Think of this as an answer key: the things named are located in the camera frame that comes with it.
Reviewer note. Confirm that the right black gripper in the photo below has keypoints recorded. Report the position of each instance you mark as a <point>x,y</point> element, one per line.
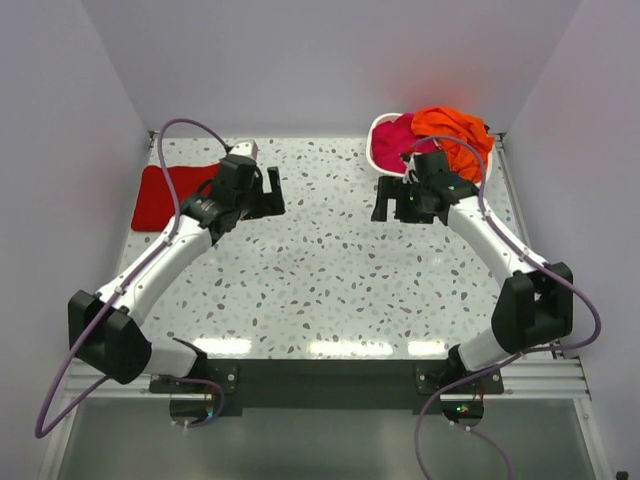
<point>393,188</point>

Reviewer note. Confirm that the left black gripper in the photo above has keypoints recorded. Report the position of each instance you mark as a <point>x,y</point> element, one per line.
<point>270,203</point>

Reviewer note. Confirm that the red t shirt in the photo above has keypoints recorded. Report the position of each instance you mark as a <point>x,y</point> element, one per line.
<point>154,205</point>

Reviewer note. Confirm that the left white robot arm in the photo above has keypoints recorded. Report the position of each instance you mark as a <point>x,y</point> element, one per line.
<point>105,327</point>

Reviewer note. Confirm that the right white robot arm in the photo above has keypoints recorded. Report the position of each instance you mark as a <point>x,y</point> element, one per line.
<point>535,303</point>

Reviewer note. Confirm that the magenta t shirt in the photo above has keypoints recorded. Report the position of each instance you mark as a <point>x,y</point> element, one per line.
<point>393,137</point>

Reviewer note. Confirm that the orange t shirt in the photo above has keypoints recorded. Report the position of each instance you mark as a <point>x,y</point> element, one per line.
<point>464,138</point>

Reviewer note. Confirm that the white laundry basket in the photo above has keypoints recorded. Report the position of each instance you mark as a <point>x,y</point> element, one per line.
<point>383,117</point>

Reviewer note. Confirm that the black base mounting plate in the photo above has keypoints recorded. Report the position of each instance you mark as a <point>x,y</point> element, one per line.
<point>195,400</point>

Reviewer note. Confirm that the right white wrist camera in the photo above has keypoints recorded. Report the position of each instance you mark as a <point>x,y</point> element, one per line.
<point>410,175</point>

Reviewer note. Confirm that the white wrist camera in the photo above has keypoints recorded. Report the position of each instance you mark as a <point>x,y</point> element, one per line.
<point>245,148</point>
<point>410,175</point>

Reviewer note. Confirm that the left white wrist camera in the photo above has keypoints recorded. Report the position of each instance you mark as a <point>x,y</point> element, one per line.
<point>245,148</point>

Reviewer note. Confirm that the aluminium frame rail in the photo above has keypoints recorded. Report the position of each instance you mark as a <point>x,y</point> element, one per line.
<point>524,378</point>

